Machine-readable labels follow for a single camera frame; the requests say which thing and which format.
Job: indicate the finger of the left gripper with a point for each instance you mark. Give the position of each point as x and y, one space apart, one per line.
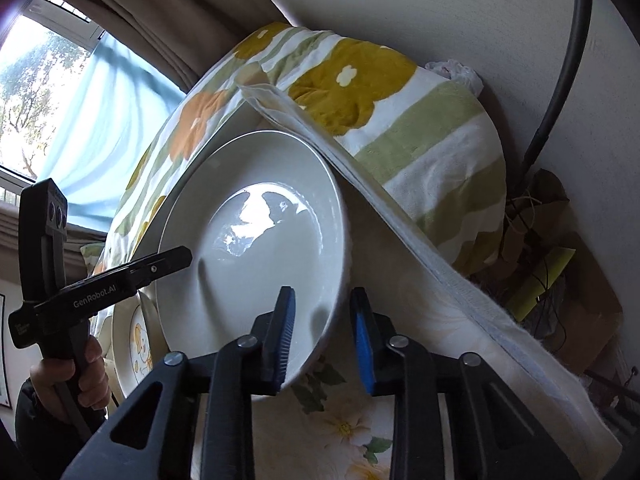
147 270

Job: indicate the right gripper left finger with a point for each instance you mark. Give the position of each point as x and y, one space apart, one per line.
252 365

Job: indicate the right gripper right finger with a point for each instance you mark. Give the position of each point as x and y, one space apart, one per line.
391 364

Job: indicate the large white plate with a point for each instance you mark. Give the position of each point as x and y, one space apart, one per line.
262 212

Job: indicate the person's left hand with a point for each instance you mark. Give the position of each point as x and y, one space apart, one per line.
95 392

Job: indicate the duck pattern plate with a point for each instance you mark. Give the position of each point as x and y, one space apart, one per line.
137 340

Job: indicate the cream floral tablecloth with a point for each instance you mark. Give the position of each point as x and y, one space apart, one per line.
427 300

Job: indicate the blue window cloth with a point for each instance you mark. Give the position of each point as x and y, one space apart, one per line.
107 124

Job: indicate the floral striped quilt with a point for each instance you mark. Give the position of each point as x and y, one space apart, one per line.
424 138

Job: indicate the brown curtain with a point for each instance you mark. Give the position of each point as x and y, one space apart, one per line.
181 38

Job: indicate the cardboard clutter by wall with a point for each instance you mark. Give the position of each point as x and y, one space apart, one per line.
548 280

